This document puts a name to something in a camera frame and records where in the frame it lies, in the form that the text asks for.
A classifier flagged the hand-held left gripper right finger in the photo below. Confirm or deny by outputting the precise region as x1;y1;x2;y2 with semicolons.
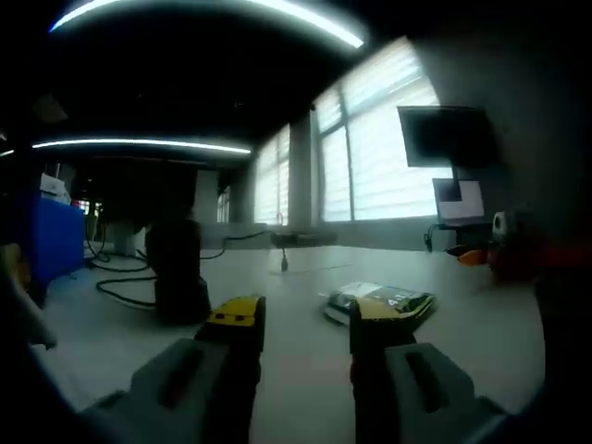
349;298;510;444

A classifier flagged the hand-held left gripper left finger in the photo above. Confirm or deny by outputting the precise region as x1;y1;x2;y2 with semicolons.
78;294;268;444

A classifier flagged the black green sheet goods packet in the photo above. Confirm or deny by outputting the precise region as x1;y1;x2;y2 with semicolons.
330;281;438;332

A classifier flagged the person's right hand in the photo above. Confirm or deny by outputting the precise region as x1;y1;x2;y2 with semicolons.
492;240;556;278

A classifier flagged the small desk monitor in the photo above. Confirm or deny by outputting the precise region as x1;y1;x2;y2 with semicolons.
432;178;487;228

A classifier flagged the black barcode scanner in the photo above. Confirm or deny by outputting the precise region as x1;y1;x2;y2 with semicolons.
145;216;213;325

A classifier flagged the white table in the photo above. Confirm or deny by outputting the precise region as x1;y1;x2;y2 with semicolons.
31;243;549;444

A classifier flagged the large window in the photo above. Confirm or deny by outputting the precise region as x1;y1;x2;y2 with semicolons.
314;36;454;223

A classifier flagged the white cloth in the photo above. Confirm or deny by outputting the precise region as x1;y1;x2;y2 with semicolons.
8;277;59;351

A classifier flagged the blue plastic crate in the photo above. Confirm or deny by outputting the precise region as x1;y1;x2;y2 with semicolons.
25;198;87;288

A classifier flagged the narrow window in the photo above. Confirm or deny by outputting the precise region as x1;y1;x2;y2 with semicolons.
253;124;291;227

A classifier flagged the tan cardboard box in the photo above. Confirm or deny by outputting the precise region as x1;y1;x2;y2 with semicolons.
0;242;29;288

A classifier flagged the white cardboard box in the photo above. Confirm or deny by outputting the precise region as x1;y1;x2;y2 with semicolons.
39;173;73;204

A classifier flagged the long ceiling light strip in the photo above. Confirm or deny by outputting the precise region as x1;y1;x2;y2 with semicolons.
31;137;253;154
48;0;366;50

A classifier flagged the ceiling vent panel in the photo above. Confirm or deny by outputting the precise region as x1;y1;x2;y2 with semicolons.
31;94;66;124

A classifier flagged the black wall monitor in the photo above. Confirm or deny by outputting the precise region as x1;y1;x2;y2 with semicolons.
397;105;499;168

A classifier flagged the thick black power cable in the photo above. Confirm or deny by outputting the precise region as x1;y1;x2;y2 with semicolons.
94;275;161;307
85;226;152;274

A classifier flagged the thin black scanner cable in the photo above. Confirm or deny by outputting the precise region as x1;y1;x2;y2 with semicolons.
198;230;274;260

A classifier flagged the dark cable box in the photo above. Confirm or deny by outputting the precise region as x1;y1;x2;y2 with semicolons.
270;230;339;246

